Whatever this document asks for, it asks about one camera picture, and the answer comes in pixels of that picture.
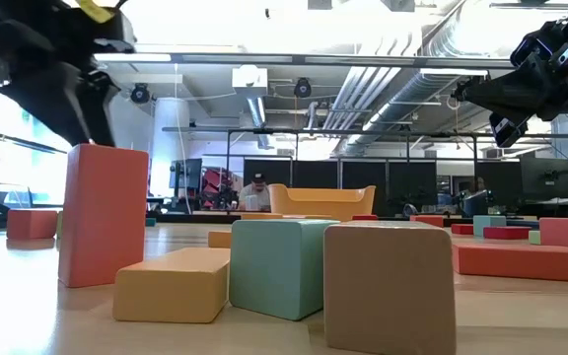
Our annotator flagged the black ceiling camera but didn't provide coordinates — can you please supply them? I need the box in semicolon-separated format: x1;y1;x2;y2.
129;82;152;106
292;76;314;100

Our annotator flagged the grey-blue chair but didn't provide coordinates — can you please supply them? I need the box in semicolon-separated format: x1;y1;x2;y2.
461;189;493;219

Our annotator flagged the large window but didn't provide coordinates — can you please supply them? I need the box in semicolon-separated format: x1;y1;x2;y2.
0;73;74;208

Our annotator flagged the tan wooden block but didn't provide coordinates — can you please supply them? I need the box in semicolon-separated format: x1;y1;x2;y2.
322;221;458;355

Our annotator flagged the black pipe rack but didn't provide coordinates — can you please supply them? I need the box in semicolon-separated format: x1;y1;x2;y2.
161;125;568;218

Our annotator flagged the white ceiling box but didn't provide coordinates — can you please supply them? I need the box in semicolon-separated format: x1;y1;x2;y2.
231;64;269;99

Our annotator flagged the computer monitor on stand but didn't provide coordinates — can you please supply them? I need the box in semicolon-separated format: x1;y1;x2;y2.
168;158;204;214

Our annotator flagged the mint green wooden cube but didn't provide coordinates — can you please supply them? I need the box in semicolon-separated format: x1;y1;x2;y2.
472;214;508;239
228;218;340;322

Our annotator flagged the yellow plastic bin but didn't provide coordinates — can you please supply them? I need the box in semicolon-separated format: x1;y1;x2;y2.
267;183;378;223

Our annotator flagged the white hanging cable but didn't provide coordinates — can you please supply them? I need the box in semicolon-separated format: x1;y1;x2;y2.
172;62;193;214

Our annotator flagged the yellow wooden block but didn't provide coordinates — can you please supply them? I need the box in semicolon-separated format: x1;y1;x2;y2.
207;230;233;249
111;247;232;324

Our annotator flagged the long red-orange wooden block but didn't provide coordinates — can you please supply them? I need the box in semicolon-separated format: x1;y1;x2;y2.
452;243;568;284

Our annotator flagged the long light bar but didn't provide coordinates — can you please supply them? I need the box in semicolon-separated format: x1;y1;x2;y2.
91;51;515;70

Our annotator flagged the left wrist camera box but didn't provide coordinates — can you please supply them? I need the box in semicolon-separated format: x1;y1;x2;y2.
91;8;138;55

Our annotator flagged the silver ventilation duct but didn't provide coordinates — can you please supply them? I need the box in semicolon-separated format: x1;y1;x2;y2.
335;0;512;158

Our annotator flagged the black partition wall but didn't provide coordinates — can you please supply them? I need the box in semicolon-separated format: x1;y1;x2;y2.
242;157;439;219

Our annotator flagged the black monitor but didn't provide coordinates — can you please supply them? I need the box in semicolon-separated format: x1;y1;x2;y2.
474;160;523;203

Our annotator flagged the yellow tag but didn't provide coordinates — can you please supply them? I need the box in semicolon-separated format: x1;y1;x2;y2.
75;0;116;25

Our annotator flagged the white round column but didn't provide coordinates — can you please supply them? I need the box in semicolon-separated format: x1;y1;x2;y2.
150;97;192;214

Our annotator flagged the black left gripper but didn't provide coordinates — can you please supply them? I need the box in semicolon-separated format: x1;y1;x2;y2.
0;0;120;147

